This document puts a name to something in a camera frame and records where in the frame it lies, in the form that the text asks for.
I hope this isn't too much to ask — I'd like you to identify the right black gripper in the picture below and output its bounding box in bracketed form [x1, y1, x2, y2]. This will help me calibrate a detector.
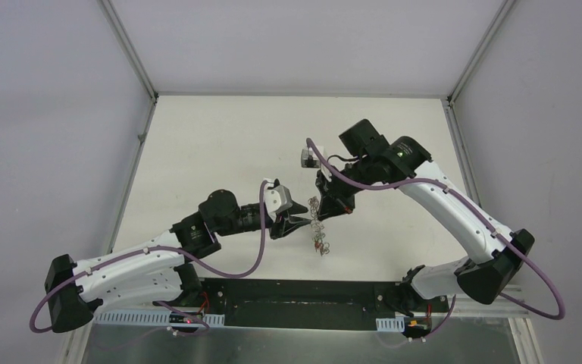
[315, 156, 375, 221]

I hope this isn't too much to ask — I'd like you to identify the metal disc with keyrings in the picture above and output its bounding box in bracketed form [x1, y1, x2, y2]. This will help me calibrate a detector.
[308, 196, 330, 256]

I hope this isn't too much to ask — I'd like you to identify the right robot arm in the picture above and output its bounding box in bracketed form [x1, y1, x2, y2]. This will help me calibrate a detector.
[315, 119, 534, 312]

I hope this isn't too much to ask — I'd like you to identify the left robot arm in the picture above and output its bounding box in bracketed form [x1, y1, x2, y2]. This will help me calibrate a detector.
[40, 181, 310, 333]

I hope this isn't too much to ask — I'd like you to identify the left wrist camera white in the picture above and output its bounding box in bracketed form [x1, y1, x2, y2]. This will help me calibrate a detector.
[264, 178, 293, 220]

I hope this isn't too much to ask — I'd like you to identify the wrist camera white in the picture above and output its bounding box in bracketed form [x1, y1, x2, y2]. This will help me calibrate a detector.
[264, 178, 293, 220]
[300, 146, 323, 169]

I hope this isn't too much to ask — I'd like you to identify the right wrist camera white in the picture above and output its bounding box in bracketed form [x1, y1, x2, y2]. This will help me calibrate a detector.
[300, 146, 323, 169]

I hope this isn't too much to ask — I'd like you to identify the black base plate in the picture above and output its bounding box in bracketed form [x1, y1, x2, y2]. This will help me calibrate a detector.
[152, 278, 450, 331]

